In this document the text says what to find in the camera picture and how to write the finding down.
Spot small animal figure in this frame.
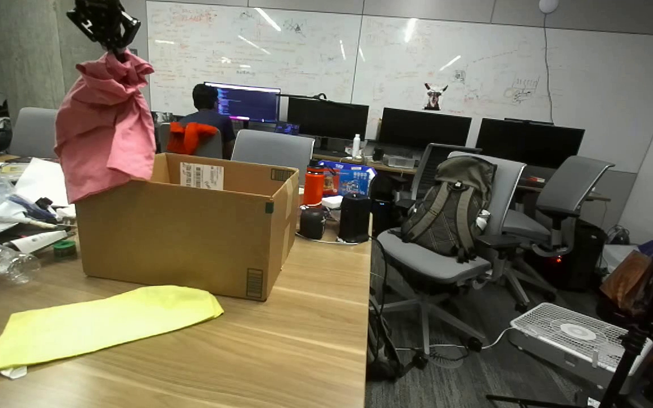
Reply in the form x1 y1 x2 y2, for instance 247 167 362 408
423 79 451 110

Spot black mug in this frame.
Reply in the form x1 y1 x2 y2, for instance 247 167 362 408
299 204 330 242

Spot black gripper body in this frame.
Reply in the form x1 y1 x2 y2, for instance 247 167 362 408
72 0 137 25

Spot red orange jacket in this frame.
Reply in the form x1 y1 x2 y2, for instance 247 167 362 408
165 119 222 159

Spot clear plastic bottle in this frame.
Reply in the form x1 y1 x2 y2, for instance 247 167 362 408
0 240 40 286

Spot pink cloth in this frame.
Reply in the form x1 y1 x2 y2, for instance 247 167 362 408
52 47 160 204

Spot black tripod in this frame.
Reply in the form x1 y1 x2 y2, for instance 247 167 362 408
483 180 653 408

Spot brown bag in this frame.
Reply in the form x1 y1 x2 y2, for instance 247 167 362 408
602 246 653 319

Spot person in dark shirt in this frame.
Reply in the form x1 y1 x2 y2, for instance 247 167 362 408
177 82 239 157

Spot blue printed package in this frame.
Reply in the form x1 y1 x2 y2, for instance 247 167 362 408
324 159 379 200

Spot laptop with purple screen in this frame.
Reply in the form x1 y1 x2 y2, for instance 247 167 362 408
267 119 304 136

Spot red bottle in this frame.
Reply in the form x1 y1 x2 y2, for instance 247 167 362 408
302 166 327 208

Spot olive grey backpack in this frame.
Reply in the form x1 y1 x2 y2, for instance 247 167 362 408
402 155 500 258

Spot monitor with blue screen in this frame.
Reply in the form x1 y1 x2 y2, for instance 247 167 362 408
215 84 284 127

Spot white flat device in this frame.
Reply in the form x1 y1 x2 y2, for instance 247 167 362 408
511 300 653 381

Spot white papers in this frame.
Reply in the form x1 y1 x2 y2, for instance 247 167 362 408
11 157 72 224

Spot brown cardboard box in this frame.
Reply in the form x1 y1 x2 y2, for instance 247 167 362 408
74 151 302 304

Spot large wall whiteboard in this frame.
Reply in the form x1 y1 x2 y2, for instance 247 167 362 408
148 2 653 167

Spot black computer monitor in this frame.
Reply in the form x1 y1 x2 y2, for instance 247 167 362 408
288 97 373 155
377 106 474 151
477 116 587 169

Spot yellow cloth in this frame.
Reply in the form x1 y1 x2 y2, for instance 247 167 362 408
0 284 228 381

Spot light grey office chair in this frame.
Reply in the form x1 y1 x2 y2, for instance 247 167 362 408
231 130 318 180

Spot green tape roll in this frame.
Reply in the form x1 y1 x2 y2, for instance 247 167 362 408
52 236 80 258

